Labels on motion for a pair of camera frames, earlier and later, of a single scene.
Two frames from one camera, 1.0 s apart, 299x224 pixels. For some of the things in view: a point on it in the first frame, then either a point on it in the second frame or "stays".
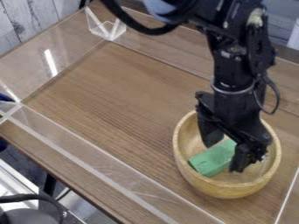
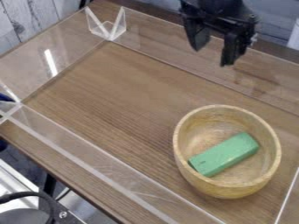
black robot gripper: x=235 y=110 → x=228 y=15
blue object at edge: x=5 y=98 stays
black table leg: x=49 y=185 stays
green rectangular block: x=212 y=161 stays
